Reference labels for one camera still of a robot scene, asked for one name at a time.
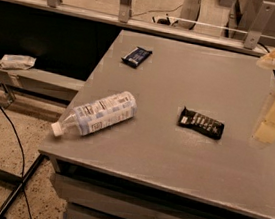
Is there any black chocolate rxbar wrapper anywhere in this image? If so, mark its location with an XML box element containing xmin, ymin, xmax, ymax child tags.
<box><xmin>177</xmin><ymin>108</ymin><xmax>224</xmax><ymax>140</ymax></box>

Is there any blue blueberry rxbar wrapper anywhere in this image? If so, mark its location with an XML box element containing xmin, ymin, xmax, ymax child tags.
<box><xmin>122</xmin><ymin>47</ymin><xmax>152</xmax><ymax>69</ymax></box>

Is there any clear plastic water bottle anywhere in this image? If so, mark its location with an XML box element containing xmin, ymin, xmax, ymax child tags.
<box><xmin>51</xmin><ymin>91</ymin><xmax>137</xmax><ymax>137</ymax></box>

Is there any grey metal drawer cabinet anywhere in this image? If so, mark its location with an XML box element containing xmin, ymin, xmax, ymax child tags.
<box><xmin>51</xmin><ymin>165</ymin><xmax>253</xmax><ymax>219</ymax></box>

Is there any white crumpled packet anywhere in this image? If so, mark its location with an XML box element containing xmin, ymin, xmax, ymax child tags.
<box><xmin>0</xmin><ymin>54</ymin><xmax>36</xmax><ymax>70</ymax></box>

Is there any black tripod stand leg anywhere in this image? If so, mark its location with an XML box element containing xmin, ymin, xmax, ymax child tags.
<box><xmin>0</xmin><ymin>154</ymin><xmax>45</xmax><ymax>219</ymax></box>

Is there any grey metal rail frame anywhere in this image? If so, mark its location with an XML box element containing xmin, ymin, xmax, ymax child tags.
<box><xmin>0</xmin><ymin>0</ymin><xmax>275</xmax><ymax>56</ymax></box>

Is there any black floor cable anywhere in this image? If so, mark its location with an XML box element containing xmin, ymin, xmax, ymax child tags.
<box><xmin>0</xmin><ymin>89</ymin><xmax>52</xmax><ymax>219</ymax></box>

